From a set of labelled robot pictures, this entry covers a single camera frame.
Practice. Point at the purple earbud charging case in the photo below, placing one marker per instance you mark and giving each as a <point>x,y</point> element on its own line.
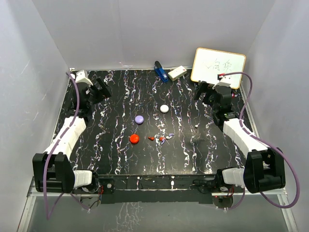
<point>139,119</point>

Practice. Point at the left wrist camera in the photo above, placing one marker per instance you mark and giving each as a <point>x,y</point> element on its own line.
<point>80,76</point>

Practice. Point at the white cardboard box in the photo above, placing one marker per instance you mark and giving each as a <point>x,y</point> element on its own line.
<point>177,73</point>

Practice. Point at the small whiteboard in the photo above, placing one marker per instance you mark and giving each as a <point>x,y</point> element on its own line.
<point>208,64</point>

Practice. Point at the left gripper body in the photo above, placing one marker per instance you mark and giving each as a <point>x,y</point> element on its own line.
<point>95,95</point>

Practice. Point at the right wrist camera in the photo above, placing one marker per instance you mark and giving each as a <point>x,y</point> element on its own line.
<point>222,81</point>

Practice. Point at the blue stapler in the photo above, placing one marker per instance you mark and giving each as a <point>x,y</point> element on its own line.
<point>160,71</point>

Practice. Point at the aluminium frame rail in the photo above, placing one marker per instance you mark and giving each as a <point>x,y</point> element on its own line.
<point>155,210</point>

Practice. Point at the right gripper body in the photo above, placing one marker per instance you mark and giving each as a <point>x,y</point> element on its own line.
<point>209,96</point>

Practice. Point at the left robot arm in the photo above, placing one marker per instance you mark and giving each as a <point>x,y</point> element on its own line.
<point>52,169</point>

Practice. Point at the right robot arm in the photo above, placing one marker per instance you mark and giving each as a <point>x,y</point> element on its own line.
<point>264,166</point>

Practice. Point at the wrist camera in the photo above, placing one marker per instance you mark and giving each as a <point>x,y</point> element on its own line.
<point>80,76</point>
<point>222,81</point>

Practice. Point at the red earbud charging case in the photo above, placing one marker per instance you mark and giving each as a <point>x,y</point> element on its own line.
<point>134,138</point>

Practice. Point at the white earbud charging case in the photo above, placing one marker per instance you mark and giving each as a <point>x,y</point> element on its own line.
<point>164,108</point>

